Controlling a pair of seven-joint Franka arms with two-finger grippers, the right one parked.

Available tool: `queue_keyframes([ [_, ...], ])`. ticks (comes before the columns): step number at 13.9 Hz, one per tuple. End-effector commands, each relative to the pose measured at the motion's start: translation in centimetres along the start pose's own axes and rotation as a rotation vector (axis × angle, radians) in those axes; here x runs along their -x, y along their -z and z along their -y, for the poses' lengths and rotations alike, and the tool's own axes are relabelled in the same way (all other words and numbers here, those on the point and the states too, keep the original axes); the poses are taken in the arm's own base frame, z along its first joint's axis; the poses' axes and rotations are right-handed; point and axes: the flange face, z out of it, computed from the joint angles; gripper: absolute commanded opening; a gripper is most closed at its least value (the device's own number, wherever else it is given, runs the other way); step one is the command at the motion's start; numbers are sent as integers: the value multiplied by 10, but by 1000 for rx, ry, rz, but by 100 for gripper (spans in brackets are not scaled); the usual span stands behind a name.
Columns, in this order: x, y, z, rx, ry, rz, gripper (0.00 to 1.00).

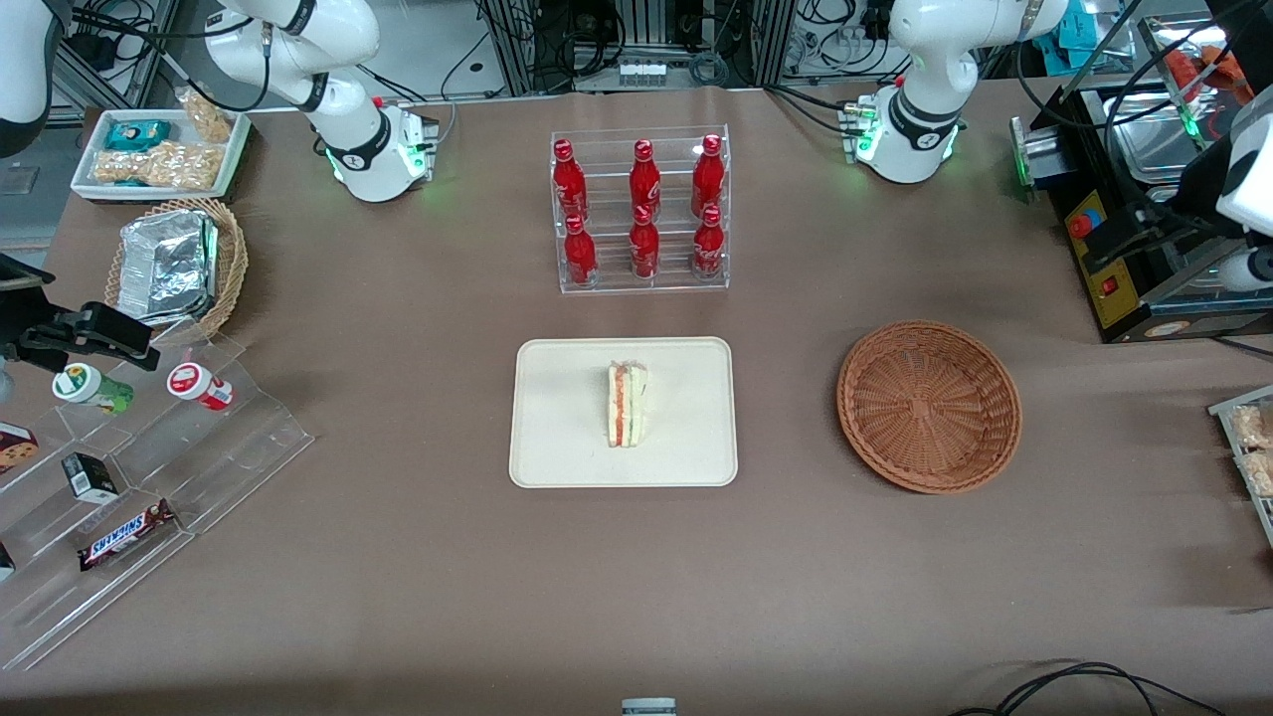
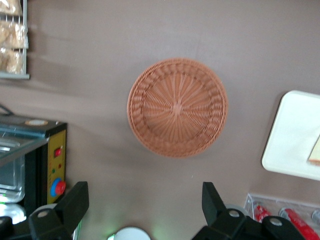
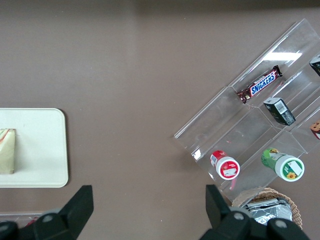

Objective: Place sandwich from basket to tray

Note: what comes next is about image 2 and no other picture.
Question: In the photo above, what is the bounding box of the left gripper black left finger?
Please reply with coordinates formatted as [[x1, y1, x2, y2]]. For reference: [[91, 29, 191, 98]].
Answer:
[[28, 181, 90, 240]]

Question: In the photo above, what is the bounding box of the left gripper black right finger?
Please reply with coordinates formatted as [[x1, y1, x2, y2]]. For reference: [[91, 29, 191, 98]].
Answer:
[[191, 181, 307, 240]]

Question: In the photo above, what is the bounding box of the triangle sandwich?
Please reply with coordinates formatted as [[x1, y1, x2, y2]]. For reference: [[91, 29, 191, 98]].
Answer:
[[306, 134, 320, 166]]

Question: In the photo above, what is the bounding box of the round brown wicker basket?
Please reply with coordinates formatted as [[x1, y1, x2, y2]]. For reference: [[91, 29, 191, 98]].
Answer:
[[126, 57, 229, 159]]

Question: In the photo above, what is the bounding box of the cream plastic tray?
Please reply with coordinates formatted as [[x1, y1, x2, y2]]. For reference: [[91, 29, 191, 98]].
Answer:
[[261, 90, 320, 181]]

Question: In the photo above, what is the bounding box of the red cola bottle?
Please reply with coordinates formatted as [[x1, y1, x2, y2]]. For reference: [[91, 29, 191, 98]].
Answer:
[[279, 207, 320, 240], [253, 203, 272, 223]]

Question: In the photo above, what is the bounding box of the black yellow food warmer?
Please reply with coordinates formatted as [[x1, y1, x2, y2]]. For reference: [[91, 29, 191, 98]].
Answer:
[[0, 119, 68, 226]]

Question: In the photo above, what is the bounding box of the clear acrylic bottle rack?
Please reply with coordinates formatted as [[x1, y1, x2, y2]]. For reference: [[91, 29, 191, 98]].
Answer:
[[243, 192, 320, 240]]

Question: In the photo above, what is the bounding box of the steel pan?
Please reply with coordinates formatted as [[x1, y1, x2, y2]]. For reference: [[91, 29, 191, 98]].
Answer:
[[0, 144, 26, 201]]

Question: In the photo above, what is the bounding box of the bagged bread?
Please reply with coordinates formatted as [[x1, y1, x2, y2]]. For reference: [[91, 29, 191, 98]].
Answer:
[[0, 0, 22, 15], [0, 21, 27, 50], [0, 48, 25, 75]]

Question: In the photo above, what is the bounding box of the grey wire bread rack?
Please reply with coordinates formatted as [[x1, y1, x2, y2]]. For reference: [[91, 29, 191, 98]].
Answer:
[[0, 0, 31, 80]]

